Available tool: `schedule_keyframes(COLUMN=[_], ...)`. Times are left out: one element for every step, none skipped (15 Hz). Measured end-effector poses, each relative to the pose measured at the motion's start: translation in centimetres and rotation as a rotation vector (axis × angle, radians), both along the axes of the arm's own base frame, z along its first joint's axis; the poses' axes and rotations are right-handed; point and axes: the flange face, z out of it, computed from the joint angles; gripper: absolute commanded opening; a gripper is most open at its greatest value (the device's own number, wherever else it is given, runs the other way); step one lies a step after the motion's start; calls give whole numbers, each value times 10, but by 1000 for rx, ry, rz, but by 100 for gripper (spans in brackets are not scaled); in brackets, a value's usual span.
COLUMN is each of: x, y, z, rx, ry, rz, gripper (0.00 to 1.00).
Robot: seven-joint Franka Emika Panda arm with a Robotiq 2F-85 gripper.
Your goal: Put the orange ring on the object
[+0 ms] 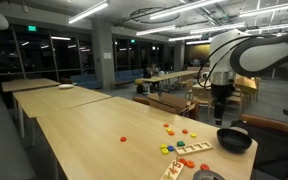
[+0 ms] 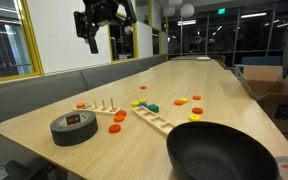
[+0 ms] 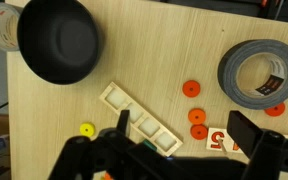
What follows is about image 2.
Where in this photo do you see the wooden peg board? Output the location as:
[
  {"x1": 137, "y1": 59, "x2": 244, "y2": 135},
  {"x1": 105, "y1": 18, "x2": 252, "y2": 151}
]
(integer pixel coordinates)
[{"x1": 72, "y1": 99, "x2": 121, "y2": 115}]

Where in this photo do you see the wooden slotted tray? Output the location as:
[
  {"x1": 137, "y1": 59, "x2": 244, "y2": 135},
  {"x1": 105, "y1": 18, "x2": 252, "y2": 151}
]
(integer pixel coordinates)
[{"x1": 132, "y1": 107, "x2": 175, "y2": 136}]

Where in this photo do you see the yellow ring near bowl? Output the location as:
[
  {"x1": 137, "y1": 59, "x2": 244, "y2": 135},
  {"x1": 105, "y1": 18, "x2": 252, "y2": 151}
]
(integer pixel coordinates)
[{"x1": 188, "y1": 113, "x2": 202, "y2": 122}]

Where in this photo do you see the white plate on table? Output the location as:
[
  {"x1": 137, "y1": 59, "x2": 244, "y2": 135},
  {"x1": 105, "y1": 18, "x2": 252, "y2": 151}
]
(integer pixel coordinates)
[{"x1": 196, "y1": 56, "x2": 211, "y2": 61}]

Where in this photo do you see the black bowl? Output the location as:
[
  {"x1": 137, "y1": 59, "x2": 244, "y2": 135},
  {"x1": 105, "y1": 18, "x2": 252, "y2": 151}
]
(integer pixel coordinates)
[{"x1": 166, "y1": 122, "x2": 280, "y2": 180}]

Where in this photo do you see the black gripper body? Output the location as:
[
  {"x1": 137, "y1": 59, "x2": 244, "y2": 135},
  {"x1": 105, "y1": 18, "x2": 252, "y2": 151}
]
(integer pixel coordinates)
[{"x1": 73, "y1": 0, "x2": 137, "y2": 38}]

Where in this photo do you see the green block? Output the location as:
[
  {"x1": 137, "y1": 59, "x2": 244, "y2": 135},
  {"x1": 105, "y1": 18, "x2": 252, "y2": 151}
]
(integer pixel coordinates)
[{"x1": 148, "y1": 104, "x2": 159, "y2": 113}]

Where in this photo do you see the cardboard box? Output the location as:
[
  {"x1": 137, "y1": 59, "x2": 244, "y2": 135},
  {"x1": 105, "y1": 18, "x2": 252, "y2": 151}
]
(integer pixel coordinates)
[{"x1": 239, "y1": 65, "x2": 288, "y2": 140}]

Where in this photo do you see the black tape roll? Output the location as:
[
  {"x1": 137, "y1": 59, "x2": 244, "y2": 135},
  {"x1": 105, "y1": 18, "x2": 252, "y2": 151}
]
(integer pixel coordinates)
[{"x1": 50, "y1": 110, "x2": 98, "y2": 146}]

